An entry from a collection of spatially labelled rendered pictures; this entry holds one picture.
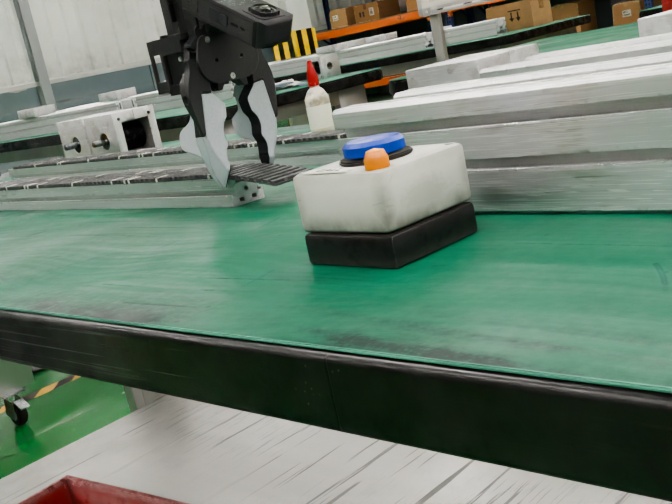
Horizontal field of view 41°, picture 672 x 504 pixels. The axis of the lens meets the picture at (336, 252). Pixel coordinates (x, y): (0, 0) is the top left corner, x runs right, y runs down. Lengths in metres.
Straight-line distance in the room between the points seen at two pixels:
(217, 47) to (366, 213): 0.38
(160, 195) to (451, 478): 0.71
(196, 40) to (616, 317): 0.57
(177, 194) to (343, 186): 0.46
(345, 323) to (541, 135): 0.21
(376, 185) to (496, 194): 0.13
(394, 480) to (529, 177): 0.97
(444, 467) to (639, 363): 1.18
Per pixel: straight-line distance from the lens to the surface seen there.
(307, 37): 8.91
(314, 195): 0.57
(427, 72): 0.90
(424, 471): 1.52
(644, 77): 0.55
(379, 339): 0.42
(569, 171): 0.59
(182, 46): 0.89
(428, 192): 0.55
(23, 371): 2.94
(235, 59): 0.89
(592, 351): 0.37
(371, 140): 0.56
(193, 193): 0.96
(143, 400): 2.11
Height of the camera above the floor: 0.92
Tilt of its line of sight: 13 degrees down
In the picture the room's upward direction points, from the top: 12 degrees counter-clockwise
